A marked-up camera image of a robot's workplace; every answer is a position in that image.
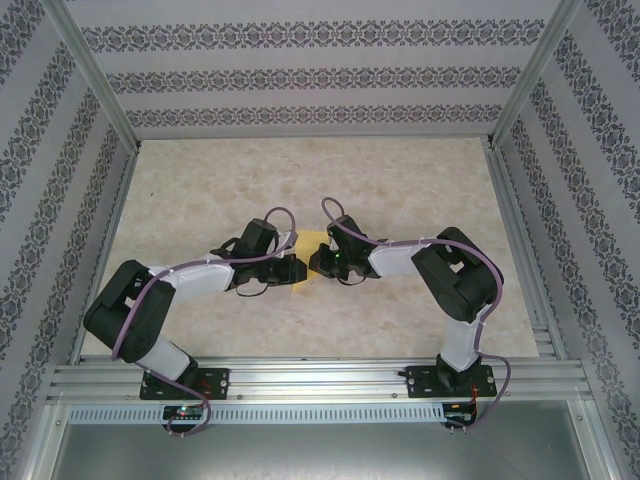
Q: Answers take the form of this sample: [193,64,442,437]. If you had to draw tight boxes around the yellow square paper sheet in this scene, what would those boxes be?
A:
[289,228,327,296]

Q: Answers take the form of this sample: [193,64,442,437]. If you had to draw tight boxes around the grey sheet metal tray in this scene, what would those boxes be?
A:
[49,422,591,480]

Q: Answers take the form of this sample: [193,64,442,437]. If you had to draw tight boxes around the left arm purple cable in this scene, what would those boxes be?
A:
[110,206,300,440]

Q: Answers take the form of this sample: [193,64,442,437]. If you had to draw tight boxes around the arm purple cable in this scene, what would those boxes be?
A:
[320,196,512,435]
[110,206,300,440]

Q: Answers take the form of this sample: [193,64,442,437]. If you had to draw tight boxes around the aluminium mounting rail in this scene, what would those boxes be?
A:
[47,355,595,404]

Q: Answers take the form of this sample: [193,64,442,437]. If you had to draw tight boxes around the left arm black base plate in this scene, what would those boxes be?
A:
[139,367,232,402]

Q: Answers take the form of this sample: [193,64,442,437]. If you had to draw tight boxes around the slotted grey cable duct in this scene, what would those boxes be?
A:
[67,402,449,425]

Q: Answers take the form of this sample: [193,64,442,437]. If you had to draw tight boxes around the aluminium side rail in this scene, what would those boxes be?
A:
[482,141,570,360]
[68,142,144,365]

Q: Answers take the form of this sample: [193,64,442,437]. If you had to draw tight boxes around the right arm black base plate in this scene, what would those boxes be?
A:
[405,364,499,400]

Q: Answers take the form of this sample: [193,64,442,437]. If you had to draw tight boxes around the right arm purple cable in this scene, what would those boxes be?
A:
[320,196,512,435]

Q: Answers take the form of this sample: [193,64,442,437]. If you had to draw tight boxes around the aluminium frame post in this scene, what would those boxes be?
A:
[487,0,585,150]
[42,0,143,151]

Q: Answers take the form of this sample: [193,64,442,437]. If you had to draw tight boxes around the aluminium frame beam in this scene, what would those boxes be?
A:
[567,399,629,480]
[14,399,71,480]

